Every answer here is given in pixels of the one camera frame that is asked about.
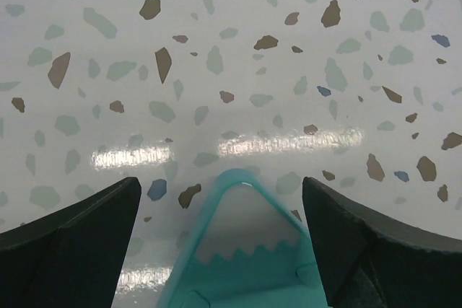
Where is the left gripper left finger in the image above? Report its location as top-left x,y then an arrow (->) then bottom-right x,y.
1,177 -> 141,307

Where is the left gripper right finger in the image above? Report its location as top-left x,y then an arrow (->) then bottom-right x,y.
302,177 -> 461,307

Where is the teal triangular socket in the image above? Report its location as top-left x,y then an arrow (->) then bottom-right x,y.
157,169 -> 328,307

